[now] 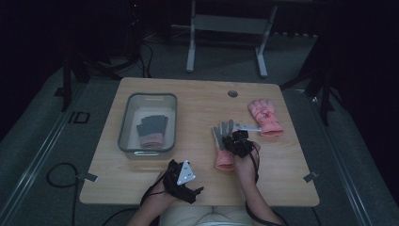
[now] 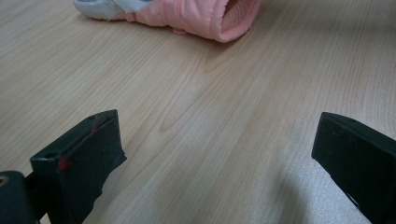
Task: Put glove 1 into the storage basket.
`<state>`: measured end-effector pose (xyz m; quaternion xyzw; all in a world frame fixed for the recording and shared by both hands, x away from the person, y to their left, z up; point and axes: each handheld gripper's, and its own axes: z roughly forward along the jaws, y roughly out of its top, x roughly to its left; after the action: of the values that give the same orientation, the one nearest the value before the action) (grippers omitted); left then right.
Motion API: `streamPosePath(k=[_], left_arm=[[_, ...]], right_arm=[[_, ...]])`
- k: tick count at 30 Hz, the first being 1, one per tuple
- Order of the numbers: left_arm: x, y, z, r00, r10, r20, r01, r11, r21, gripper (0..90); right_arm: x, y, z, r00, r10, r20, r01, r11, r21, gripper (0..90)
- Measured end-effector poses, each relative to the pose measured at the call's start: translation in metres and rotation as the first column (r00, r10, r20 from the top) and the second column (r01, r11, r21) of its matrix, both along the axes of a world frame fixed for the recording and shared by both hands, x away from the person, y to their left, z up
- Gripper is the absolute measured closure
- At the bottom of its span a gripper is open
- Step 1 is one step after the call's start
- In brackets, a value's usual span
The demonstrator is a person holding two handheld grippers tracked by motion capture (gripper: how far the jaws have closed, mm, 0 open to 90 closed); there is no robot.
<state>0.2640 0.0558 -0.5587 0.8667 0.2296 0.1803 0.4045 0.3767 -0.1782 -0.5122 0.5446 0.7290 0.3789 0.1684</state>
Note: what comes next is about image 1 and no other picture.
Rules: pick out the person's left hand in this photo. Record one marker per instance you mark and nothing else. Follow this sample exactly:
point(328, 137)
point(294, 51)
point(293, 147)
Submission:
point(158, 201)

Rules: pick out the person's light trousers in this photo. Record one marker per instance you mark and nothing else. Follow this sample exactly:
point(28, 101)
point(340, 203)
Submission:
point(204, 216)

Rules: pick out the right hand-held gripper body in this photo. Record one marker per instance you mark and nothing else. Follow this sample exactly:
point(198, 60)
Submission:
point(243, 147)

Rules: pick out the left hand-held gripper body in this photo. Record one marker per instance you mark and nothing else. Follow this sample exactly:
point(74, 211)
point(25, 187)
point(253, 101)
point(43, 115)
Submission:
point(183, 175)

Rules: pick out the person's right hand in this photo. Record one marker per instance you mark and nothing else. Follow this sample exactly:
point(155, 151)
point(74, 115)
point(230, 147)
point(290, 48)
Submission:
point(247, 169)

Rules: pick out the white desk frame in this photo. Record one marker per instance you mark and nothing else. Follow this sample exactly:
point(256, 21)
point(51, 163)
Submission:
point(230, 23)

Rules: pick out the grey plastic bin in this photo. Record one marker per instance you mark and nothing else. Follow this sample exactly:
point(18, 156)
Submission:
point(150, 103)

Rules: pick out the pink padded winter glove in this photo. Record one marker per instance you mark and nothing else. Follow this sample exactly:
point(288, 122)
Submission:
point(224, 161)
point(266, 119)

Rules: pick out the black tripod stand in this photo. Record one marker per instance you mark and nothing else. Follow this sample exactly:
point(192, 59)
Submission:
point(78, 69)
point(320, 78)

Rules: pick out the grey pink knit glove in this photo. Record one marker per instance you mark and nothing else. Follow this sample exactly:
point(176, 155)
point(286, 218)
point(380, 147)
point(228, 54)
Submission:
point(152, 144)
point(152, 124)

